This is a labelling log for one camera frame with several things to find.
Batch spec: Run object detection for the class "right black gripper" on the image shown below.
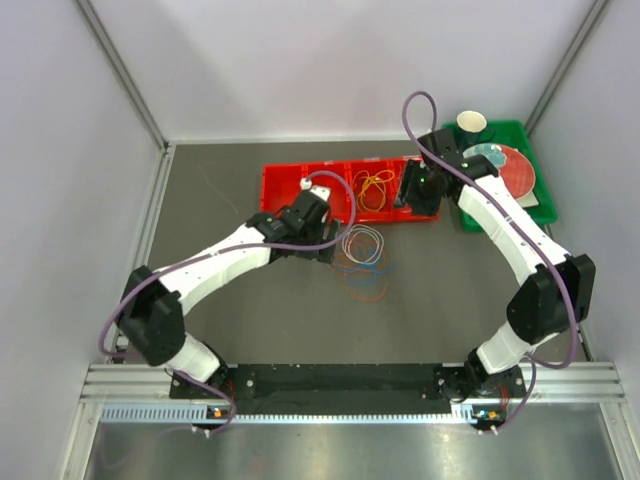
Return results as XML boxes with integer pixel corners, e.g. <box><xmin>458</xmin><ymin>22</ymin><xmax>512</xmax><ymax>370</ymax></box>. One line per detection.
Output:
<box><xmin>392</xmin><ymin>160</ymin><xmax>440</xmax><ymax>218</ymax></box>

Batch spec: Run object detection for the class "white cable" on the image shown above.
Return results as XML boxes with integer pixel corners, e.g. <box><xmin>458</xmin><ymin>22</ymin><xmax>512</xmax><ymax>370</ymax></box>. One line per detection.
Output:
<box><xmin>342</xmin><ymin>223</ymin><xmax>386</xmax><ymax>265</ymax></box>

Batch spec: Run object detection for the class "orange cable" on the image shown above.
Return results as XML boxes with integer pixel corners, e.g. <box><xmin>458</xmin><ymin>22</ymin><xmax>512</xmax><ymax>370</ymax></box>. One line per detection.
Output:
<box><xmin>327</xmin><ymin>234</ymin><xmax>391</xmax><ymax>303</ymax></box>

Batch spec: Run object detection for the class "yellow cable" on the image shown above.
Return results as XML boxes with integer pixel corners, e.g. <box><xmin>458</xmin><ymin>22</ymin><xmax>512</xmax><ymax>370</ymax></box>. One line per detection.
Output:
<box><xmin>353</xmin><ymin>169</ymin><xmax>397</xmax><ymax>212</ymax></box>

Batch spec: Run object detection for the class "blue cable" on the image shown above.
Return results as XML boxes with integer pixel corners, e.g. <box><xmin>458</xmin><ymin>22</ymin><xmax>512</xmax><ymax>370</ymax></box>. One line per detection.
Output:
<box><xmin>332</xmin><ymin>239</ymin><xmax>401</xmax><ymax>289</ymax></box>

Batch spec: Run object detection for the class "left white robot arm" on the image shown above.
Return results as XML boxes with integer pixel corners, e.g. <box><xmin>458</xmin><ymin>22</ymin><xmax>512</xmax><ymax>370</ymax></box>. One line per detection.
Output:
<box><xmin>112</xmin><ymin>178</ymin><xmax>340</xmax><ymax>397</ymax></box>

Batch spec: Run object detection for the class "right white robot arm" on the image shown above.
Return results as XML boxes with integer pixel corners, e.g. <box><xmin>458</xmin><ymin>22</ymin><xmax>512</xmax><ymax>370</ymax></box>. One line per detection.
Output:
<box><xmin>396</xmin><ymin>128</ymin><xmax>596</xmax><ymax>396</ymax></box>

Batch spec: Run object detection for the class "red bin far left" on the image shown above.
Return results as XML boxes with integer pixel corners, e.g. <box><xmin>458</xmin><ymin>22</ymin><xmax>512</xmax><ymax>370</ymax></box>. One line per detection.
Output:
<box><xmin>260</xmin><ymin>163</ymin><xmax>308</xmax><ymax>213</ymax></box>

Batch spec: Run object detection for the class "blue patterned plate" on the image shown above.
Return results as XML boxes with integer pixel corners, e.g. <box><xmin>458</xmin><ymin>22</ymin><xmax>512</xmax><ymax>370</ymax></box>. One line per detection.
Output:
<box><xmin>463</xmin><ymin>142</ymin><xmax>507</xmax><ymax>169</ymax></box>

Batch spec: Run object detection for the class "dark green paper cup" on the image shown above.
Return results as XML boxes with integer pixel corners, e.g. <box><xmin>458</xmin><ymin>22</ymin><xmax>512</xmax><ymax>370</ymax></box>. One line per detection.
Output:
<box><xmin>454</xmin><ymin>110</ymin><xmax>496</xmax><ymax>147</ymax></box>

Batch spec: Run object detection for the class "red round plate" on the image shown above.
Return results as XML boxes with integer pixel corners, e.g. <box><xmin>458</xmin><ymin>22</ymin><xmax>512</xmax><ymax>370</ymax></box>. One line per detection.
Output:
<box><xmin>498</xmin><ymin>145</ymin><xmax>536</xmax><ymax>200</ymax></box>

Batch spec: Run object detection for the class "white square board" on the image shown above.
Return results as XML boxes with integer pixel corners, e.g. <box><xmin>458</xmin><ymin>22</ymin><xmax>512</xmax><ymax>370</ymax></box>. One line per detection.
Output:
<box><xmin>517</xmin><ymin>191</ymin><xmax>539</xmax><ymax>208</ymax></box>

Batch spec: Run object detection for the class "green plastic tray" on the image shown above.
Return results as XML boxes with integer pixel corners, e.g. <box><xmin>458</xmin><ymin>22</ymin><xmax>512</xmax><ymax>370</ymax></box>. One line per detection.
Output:
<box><xmin>440</xmin><ymin>119</ymin><xmax>559</xmax><ymax>234</ymax></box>

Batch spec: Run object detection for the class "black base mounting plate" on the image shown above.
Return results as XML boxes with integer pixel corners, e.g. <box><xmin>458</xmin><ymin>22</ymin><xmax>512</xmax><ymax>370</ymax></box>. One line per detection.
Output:
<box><xmin>169</xmin><ymin>362</ymin><xmax>476</xmax><ymax>415</ymax></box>

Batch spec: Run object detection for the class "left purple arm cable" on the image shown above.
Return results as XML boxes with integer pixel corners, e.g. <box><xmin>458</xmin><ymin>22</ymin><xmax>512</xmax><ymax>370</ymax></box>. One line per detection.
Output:
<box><xmin>97</xmin><ymin>170</ymin><xmax>358</xmax><ymax>441</ymax></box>

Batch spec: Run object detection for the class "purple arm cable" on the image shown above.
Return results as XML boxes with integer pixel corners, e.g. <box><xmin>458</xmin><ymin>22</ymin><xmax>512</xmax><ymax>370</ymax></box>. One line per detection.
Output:
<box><xmin>97</xmin><ymin>170</ymin><xmax>358</xmax><ymax>441</ymax></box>
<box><xmin>402</xmin><ymin>91</ymin><xmax>580</xmax><ymax>435</ymax></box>

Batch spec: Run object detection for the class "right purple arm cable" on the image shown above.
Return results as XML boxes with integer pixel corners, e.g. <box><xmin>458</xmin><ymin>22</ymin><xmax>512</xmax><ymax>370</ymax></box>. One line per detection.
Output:
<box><xmin>402</xmin><ymin>91</ymin><xmax>580</xmax><ymax>435</ymax></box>

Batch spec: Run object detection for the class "slotted grey cable duct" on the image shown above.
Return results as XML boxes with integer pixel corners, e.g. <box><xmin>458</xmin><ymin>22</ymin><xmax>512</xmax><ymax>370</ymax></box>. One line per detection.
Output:
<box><xmin>99</xmin><ymin>401</ymin><xmax>477</xmax><ymax>425</ymax></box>

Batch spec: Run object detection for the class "aluminium rail left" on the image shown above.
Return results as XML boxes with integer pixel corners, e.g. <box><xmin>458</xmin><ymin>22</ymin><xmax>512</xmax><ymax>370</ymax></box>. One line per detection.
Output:
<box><xmin>80</xmin><ymin>364</ymin><xmax>172</xmax><ymax>403</ymax></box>

